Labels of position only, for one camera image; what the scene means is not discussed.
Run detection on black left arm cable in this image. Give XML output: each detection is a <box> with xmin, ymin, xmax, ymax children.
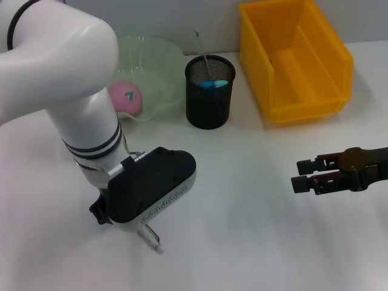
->
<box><xmin>7</xmin><ymin>0</ymin><xmax>35</xmax><ymax>50</ymax></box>

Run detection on blue scissors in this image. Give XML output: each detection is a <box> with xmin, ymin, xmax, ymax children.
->
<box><xmin>198</xmin><ymin>79</ymin><xmax>230</xmax><ymax>90</ymax></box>

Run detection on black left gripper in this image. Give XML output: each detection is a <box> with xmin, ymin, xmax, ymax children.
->
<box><xmin>89</xmin><ymin>193</ymin><xmax>113</xmax><ymax>225</ymax></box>

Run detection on yellow plastic bin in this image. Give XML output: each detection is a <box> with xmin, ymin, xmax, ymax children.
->
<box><xmin>238</xmin><ymin>0</ymin><xmax>354</xmax><ymax>124</ymax></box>

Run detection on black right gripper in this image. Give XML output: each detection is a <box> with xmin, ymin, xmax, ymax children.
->
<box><xmin>290</xmin><ymin>147</ymin><xmax>388</xmax><ymax>195</ymax></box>

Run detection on black mesh pen holder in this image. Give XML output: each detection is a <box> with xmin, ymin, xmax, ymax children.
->
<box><xmin>184</xmin><ymin>55</ymin><xmax>236</xmax><ymax>131</ymax></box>

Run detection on pink toy peach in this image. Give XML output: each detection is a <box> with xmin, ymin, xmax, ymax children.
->
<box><xmin>107</xmin><ymin>81</ymin><xmax>144</xmax><ymax>118</ymax></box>

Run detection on clear plastic ruler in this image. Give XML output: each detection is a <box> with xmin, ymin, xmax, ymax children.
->
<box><xmin>193</xmin><ymin>29</ymin><xmax>213</xmax><ymax>82</ymax></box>

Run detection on green wavy glass fruit plate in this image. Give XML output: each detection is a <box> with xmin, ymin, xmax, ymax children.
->
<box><xmin>116</xmin><ymin>35</ymin><xmax>185</xmax><ymax>122</ymax></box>

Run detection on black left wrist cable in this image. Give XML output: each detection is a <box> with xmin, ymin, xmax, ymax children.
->
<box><xmin>129</xmin><ymin>150</ymin><xmax>149</xmax><ymax>164</ymax></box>

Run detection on silver pen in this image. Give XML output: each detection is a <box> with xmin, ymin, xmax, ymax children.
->
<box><xmin>136</xmin><ymin>224</ymin><xmax>165</xmax><ymax>255</ymax></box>

